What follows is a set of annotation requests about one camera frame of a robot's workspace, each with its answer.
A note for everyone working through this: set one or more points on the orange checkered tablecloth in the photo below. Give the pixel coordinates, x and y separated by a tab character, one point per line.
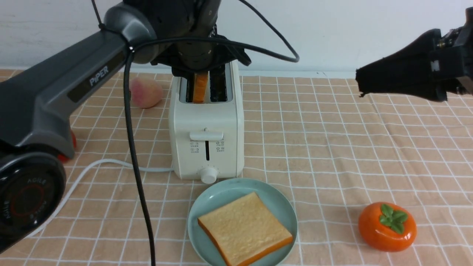
330	153

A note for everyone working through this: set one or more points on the orange persimmon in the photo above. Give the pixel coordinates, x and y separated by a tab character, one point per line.
387	227

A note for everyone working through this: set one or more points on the black robot arm image left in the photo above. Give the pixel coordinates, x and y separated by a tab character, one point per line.
37	103

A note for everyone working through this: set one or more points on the light blue plate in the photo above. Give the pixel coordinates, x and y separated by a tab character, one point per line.
227	191

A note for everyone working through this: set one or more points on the toast slice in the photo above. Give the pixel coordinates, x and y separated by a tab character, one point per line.
200	86
244	230

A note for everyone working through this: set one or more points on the pink peach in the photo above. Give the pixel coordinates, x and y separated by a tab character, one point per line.
145	93

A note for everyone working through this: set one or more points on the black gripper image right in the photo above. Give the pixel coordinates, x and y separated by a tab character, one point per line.
428	68

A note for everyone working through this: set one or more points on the white two-slot toaster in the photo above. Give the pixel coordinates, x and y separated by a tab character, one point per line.
207	139

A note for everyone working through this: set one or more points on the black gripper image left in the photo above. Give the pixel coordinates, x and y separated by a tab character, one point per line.
189	58

